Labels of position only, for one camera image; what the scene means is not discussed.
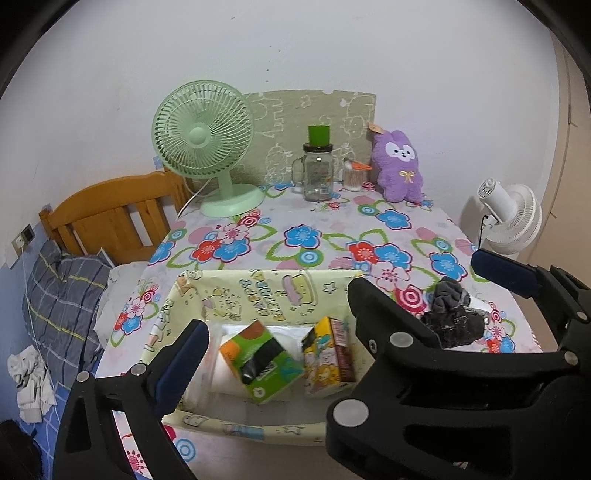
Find wall power outlet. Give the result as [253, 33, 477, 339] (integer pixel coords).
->
[11, 224, 35, 257]

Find green patterned board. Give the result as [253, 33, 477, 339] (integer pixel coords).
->
[231, 90, 377, 185]

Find green desk fan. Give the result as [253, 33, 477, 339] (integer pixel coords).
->
[151, 80, 263, 218]

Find wooden bed headboard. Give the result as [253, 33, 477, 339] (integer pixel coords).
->
[39, 171, 189, 264]

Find white standing fan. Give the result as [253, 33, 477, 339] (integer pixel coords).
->
[477, 178, 543, 258]

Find grey plaid pillow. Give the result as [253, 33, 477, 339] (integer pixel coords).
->
[22, 240, 111, 388]

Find floral tablecloth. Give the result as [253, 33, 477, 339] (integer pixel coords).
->
[95, 184, 540, 479]

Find white face mask pack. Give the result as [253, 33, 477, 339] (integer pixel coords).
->
[181, 321, 304, 411]

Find yellow cartoon storage box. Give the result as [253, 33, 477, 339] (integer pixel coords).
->
[141, 270, 373, 446]

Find glass mason jar mug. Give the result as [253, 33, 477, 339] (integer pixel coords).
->
[291, 144, 334, 202]

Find crumpled white cloth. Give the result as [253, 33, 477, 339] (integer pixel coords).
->
[7, 345, 57, 424]

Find purple plush bunny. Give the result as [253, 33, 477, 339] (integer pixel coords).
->
[372, 130, 424, 204]

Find black plastic bag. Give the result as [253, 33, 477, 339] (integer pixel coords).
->
[421, 306, 485, 349]

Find white fan cable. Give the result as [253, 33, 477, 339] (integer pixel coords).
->
[175, 177, 215, 220]

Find green cup on jar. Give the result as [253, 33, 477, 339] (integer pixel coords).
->
[308, 125, 331, 147]

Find yellow brown snack box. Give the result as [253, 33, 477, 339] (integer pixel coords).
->
[301, 316, 356, 398]

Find green tissue pack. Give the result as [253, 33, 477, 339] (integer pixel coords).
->
[218, 320, 304, 405]

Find grey drawstring pouch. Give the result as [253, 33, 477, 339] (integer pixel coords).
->
[431, 277, 471, 314]

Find toothpick jar orange lid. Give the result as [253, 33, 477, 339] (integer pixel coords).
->
[342, 158, 373, 191]

